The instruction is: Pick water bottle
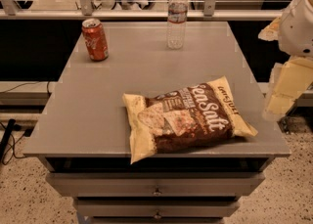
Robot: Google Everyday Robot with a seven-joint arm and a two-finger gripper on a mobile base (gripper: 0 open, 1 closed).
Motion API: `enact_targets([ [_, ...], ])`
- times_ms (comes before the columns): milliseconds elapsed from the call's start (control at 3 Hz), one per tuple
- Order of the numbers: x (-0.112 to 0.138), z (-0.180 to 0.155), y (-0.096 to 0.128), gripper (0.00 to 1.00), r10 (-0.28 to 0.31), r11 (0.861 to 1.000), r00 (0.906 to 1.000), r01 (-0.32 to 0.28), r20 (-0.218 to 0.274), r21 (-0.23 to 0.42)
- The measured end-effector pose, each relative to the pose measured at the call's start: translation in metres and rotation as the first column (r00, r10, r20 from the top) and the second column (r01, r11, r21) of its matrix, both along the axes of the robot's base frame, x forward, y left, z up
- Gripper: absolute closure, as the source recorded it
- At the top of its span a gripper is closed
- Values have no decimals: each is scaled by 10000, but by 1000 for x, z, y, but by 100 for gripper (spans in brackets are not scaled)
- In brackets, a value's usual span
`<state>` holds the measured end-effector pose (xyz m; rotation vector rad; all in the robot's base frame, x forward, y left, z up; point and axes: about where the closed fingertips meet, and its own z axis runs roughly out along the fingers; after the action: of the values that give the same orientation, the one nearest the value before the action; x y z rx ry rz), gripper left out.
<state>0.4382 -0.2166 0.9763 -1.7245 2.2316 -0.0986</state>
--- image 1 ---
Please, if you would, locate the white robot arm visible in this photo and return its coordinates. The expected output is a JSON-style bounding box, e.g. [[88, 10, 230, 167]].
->
[[258, 0, 313, 121]]

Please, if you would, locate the clear plastic water bottle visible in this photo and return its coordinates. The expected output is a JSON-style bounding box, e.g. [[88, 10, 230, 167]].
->
[[167, 0, 188, 49]]

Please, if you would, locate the metal railing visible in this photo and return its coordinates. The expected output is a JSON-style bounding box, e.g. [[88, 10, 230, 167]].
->
[[0, 0, 283, 21]]

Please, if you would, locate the sea salt chips bag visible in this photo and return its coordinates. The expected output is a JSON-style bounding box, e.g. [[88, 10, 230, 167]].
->
[[123, 76, 257, 162]]

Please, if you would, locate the upper drawer knob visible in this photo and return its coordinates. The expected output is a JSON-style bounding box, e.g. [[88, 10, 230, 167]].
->
[[153, 187, 161, 197]]

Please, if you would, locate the drawer knob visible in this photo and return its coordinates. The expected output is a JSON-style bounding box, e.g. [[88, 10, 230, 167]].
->
[[153, 187, 161, 197], [154, 211, 162, 220]]

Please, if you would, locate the lower drawer knob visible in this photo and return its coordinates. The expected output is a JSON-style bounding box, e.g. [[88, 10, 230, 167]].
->
[[154, 211, 162, 220]]

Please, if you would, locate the orange soda can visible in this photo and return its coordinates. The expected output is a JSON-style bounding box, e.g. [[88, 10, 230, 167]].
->
[[82, 19, 109, 61]]

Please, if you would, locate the grey drawer cabinet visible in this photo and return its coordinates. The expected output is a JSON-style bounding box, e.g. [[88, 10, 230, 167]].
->
[[24, 22, 290, 224]]

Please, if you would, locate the black bar on floor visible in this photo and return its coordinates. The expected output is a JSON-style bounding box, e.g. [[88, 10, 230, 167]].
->
[[0, 119, 16, 161]]

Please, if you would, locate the black floor cable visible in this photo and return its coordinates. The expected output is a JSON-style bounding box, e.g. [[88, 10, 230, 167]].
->
[[0, 121, 33, 166]]

